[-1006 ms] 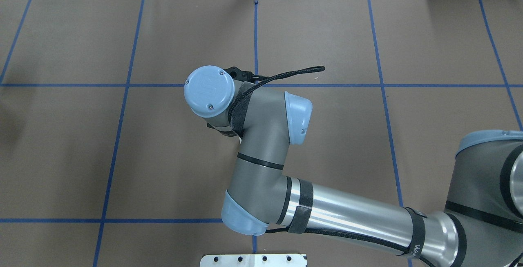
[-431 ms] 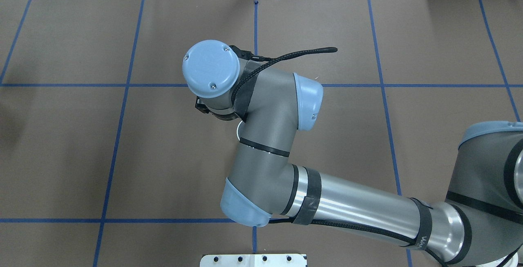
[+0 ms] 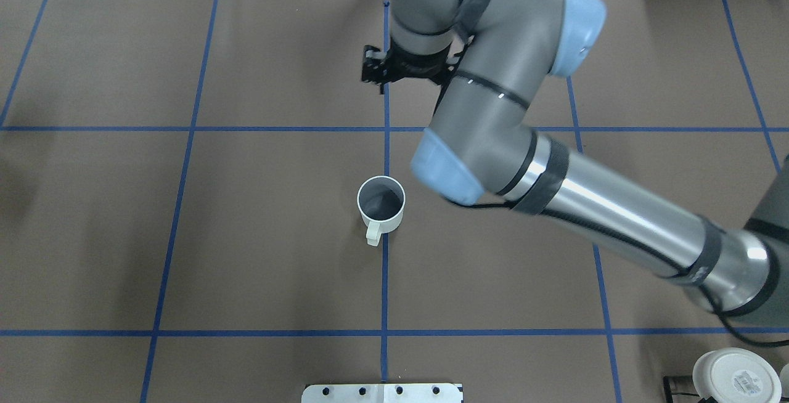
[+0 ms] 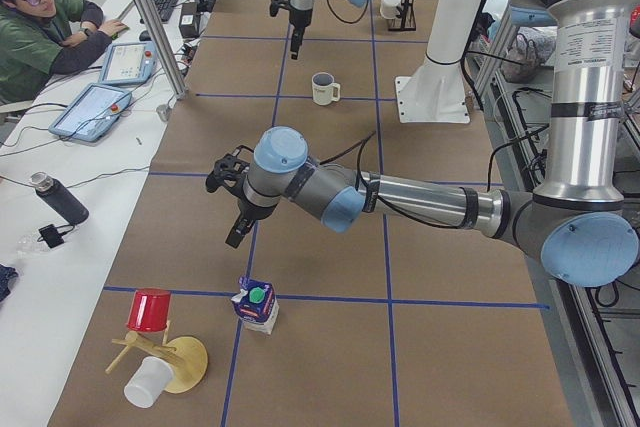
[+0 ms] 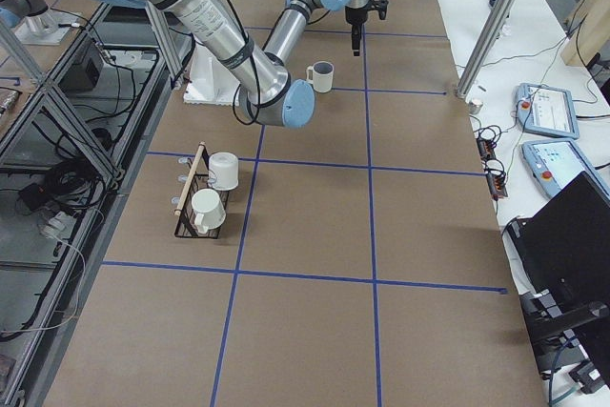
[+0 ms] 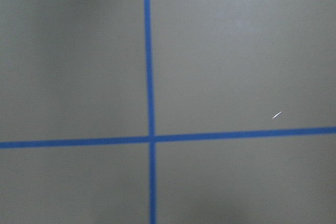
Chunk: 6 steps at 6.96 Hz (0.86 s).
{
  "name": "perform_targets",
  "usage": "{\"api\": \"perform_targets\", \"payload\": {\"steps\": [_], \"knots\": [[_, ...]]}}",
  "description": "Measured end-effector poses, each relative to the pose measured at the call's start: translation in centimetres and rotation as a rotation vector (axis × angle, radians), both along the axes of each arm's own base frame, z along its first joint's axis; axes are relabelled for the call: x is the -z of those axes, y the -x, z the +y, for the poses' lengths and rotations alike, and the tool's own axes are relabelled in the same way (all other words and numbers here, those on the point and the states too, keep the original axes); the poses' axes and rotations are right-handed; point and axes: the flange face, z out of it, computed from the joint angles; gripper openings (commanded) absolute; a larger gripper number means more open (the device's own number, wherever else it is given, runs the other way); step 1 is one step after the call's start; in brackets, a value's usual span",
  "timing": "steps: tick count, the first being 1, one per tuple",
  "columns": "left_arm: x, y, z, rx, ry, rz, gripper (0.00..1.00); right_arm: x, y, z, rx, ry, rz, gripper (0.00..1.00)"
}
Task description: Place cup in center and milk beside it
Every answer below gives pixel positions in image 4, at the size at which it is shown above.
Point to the wooden cup tree stand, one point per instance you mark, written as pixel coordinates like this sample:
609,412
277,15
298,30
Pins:
187,356

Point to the teach pendant far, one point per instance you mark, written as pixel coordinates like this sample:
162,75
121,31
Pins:
128,63

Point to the blue milk carton green cap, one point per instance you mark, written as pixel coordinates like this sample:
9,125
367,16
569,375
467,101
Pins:
256,305

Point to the aluminium frame post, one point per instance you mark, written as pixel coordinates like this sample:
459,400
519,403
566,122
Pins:
152,21

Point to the person in green jacket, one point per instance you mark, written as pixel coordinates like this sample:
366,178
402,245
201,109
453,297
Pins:
44,38

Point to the white camera pedestal column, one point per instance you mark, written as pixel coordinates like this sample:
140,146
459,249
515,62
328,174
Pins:
435,92

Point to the white upside-down mug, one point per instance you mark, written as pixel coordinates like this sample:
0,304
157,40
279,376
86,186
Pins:
390,9

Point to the white mug dark interior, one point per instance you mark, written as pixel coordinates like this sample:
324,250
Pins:
325,90

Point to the black water bottle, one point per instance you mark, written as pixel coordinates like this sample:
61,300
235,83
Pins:
59,198

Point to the teach pendant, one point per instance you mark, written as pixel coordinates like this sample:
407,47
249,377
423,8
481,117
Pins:
128,63
91,114

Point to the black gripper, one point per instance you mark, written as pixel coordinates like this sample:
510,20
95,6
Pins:
251,210
299,19

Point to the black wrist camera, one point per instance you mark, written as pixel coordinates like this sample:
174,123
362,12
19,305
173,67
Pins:
277,5
228,172

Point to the small black adapter box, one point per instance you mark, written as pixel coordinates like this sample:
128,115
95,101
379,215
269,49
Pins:
51,236

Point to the teach pendant near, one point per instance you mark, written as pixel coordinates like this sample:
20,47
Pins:
91,114

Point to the red plastic cup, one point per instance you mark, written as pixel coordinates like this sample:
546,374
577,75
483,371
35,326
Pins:
149,310

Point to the white plastic cup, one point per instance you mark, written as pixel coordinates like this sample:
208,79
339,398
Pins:
148,382

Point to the black wire mug rack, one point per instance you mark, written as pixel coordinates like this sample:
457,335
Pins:
406,21

